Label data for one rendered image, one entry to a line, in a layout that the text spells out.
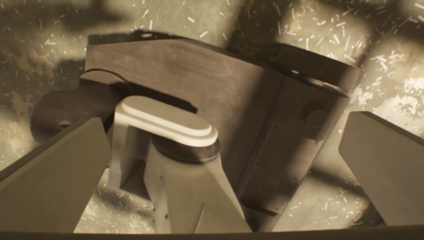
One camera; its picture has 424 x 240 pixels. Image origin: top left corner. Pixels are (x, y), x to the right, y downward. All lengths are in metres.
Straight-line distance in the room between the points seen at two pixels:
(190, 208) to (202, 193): 0.04
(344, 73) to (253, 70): 0.18
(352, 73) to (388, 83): 0.27
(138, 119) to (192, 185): 0.15
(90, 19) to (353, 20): 0.78
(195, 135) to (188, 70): 0.18
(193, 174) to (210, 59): 0.26
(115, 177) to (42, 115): 0.19
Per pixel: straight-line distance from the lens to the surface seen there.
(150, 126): 0.39
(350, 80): 0.52
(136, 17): 0.75
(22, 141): 1.27
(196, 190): 0.34
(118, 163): 0.45
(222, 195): 0.35
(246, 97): 0.50
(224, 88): 0.50
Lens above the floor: 0.66
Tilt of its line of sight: 66 degrees down
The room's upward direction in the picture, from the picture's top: 154 degrees counter-clockwise
